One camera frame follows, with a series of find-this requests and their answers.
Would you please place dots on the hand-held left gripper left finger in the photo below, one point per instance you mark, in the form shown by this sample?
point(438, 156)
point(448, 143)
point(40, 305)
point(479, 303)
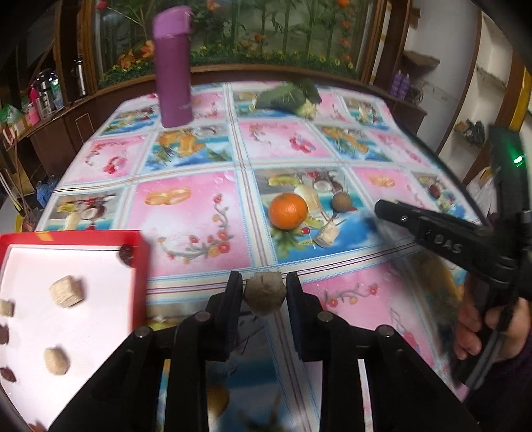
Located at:
point(232, 315)

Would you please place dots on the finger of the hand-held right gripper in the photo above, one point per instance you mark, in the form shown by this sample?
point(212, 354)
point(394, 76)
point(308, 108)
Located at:
point(436, 232)

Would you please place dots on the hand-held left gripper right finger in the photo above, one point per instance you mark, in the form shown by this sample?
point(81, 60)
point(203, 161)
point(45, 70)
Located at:
point(296, 315)

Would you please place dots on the rough beige ball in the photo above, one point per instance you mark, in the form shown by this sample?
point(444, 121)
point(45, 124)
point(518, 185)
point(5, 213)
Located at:
point(264, 293)

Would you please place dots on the dark red date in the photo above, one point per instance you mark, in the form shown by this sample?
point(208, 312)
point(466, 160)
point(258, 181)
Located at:
point(126, 254)
point(8, 374)

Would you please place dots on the red box with white inside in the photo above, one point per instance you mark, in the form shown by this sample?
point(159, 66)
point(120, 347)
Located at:
point(95, 324)

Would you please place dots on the beige ridged cube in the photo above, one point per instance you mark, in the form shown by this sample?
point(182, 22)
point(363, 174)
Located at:
point(66, 290)

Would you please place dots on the smooth beige nut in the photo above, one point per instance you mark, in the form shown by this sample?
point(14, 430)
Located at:
point(56, 360)

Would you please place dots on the small beige piece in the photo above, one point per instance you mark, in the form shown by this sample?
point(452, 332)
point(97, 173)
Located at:
point(6, 308)

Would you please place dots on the dark brown dried fruit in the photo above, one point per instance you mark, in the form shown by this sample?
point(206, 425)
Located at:
point(3, 334)

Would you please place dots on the person's right forearm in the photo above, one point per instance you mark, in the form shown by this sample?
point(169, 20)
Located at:
point(519, 374)

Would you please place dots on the person's right hand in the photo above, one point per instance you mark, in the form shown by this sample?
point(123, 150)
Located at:
point(467, 324)

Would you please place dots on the beige wedge piece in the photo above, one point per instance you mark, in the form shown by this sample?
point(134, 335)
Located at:
point(326, 236)

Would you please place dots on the brown round fruit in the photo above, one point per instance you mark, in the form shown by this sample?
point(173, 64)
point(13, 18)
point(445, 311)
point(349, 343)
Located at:
point(341, 202)

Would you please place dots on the large orange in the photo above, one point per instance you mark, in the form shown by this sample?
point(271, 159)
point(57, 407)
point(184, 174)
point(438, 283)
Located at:
point(288, 211)

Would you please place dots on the fruit print tablecloth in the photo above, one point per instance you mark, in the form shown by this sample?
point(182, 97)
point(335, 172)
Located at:
point(195, 216)

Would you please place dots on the purple plastic bottle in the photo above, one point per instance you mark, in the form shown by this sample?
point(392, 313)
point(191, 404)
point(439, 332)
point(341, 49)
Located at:
point(397, 83)
point(406, 85)

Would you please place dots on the brown wooden shelf piece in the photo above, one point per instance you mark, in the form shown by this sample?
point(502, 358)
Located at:
point(420, 59)

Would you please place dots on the green leafy cabbage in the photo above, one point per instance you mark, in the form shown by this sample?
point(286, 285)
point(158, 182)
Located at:
point(282, 99)

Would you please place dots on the blue plastic bag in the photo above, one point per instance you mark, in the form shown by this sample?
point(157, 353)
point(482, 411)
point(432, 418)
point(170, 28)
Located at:
point(45, 190)

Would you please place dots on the purple thermos bottle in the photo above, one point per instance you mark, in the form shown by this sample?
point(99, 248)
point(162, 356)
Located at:
point(173, 70)

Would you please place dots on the wooden display cabinet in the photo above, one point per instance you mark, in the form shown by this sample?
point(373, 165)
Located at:
point(37, 153)

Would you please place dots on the framed bamboo flower mural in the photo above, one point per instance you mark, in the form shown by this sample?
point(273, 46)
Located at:
point(249, 33)

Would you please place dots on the pink box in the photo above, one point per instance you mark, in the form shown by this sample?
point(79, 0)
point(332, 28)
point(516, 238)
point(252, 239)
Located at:
point(32, 116)

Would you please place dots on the silver thermos flask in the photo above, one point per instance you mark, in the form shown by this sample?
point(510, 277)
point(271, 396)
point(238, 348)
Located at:
point(80, 75)

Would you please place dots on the black thermos jug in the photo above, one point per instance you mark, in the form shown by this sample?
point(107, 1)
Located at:
point(45, 90)

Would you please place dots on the green packet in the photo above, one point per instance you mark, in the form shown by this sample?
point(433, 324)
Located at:
point(10, 116)

